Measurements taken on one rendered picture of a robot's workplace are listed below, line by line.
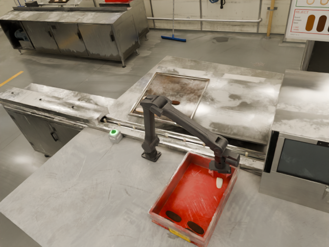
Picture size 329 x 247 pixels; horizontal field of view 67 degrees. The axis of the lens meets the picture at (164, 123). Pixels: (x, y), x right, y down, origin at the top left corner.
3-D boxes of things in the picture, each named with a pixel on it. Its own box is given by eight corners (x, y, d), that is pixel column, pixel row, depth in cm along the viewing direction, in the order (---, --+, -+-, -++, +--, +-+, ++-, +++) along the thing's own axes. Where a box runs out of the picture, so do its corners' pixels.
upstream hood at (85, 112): (-1, 102, 247) (-6, 95, 241) (14, 92, 258) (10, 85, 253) (97, 128, 196) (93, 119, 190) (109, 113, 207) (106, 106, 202)
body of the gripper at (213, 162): (229, 172, 132) (230, 163, 127) (210, 171, 134) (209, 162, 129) (229, 163, 136) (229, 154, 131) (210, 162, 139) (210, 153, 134)
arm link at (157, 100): (147, 87, 135) (136, 97, 129) (168, 96, 130) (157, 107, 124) (150, 139, 167) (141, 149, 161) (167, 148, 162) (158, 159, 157)
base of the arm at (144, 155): (141, 157, 170) (155, 162, 164) (138, 148, 165) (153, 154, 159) (148, 148, 175) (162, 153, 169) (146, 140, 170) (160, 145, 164)
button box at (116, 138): (110, 144, 188) (106, 134, 181) (116, 137, 193) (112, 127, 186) (119, 147, 185) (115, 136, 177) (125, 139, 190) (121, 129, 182)
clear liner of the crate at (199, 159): (149, 222, 133) (145, 213, 127) (189, 158, 162) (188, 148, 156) (206, 253, 118) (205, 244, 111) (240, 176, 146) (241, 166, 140)
